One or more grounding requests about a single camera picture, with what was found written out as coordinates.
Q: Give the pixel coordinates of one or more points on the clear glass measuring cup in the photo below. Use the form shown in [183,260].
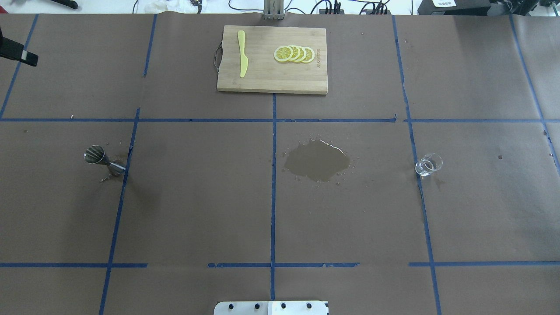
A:
[429,164]

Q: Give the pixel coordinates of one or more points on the steel double jigger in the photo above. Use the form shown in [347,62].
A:
[96,155]

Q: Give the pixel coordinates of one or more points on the spilled liquid puddle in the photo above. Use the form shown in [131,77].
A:
[317,160]

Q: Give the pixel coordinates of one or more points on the bamboo cutting board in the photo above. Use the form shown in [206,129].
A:
[264,73]

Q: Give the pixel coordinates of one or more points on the front lemon slice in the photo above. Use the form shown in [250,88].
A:
[283,53]

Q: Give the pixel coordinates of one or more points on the lemon slice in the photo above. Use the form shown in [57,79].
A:
[283,53]
[303,54]
[309,55]
[296,53]

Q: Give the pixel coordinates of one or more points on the back lemon slice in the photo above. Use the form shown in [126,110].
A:
[309,55]

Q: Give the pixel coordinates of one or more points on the black box device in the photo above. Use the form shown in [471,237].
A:
[454,7]

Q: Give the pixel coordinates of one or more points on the aluminium frame post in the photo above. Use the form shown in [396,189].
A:
[273,10]

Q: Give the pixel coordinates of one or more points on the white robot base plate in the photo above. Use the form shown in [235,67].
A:
[271,308]

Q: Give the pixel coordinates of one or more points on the black handle tool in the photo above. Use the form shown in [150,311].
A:
[72,4]

